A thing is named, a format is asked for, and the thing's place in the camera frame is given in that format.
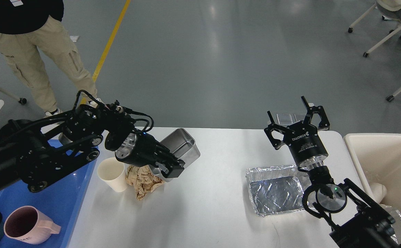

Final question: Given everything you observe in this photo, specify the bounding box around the cream plastic bin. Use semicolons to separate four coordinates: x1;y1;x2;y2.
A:
344;133;401;212

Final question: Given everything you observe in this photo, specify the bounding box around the clear floor plate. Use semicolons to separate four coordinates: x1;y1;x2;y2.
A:
276;113;295;126
294;113;306;122

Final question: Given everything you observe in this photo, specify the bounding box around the pink ceramic mug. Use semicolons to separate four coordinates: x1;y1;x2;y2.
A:
3;206;61;245

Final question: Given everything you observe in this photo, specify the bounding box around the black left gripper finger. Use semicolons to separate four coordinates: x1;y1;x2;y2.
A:
154;143;180;164
151;160;185;179

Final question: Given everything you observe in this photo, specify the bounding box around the clear floor plate left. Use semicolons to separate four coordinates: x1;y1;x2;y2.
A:
276;113;295;126

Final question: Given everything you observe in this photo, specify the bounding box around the blue plastic tray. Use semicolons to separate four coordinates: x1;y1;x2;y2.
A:
0;139;99;248

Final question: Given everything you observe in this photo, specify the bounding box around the person in khaki trousers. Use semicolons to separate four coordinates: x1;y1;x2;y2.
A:
0;0;100;117

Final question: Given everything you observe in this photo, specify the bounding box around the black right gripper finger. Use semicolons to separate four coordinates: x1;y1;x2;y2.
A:
264;111;289;151
301;96;330;132

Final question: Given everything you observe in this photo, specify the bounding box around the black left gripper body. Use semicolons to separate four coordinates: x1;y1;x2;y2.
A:
114;133;159;167

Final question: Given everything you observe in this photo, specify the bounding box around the clear floor plate right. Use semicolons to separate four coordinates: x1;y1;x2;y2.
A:
294;113;306;122

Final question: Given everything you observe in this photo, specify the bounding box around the crumpled brown paper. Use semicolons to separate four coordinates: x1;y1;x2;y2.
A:
126;165;165;201

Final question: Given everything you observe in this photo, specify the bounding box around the cream paper cup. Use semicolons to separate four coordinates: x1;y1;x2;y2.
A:
97;157;128;193

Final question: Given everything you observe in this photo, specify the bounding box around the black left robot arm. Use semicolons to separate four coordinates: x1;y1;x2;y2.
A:
0;100;189;193

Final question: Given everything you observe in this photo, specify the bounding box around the aluminium foil tray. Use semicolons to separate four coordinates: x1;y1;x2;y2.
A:
246;164;311;217

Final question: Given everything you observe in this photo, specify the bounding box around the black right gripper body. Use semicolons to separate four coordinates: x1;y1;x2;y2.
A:
283;121;328;168

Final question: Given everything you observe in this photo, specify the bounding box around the white office chair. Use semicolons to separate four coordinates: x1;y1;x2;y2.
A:
348;0;401;58

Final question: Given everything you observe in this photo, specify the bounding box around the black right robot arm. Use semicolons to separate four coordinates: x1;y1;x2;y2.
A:
264;96;401;248

